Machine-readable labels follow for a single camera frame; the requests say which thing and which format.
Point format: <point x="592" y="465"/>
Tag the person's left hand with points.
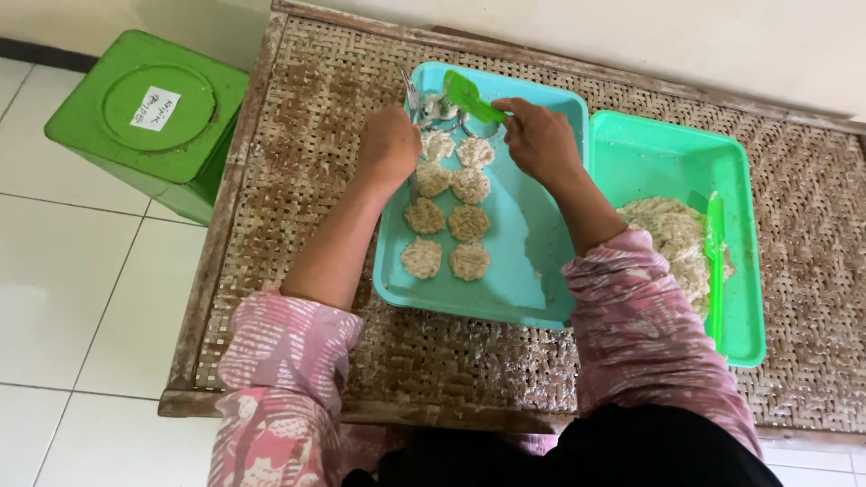
<point x="389" y="145"/>

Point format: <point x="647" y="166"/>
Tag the person's right hand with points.
<point x="544" y="145"/>

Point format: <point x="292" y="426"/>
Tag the person's right fingers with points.
<point x="512" y="111"/>

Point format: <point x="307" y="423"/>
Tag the short green plastic spatula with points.
<point x="464" y="92"/>

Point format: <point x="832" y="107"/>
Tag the metal fork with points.
<point x="411" y="91"/>

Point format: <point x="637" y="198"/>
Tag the small lump of rice mixture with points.
<point x="433" y="106"/>

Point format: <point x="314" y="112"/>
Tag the rows of round rice patties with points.
<point x="469" y="222"/>

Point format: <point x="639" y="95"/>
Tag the teal plastic tray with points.
<point x="521" y="237"/>

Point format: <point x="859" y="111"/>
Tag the green plastic tray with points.
<point x="649" y="155"/>

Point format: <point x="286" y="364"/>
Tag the heap of rice mixture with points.
<point x="666" y="230"/>

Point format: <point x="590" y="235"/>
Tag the woven bamboo bench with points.
<point x="304" y="135"/>

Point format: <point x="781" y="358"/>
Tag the long green plastic spatula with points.
<point x="714" y="270"/>

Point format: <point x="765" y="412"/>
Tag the pink patterned shirt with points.
<point x="284" y="365"/>

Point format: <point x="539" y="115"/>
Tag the black garment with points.
<point x="582" y="453"/>

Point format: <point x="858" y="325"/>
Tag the white paper label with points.
<point x="155" y="108"/>

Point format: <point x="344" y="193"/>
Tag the green square tin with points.
<point x="101" y="155"/>

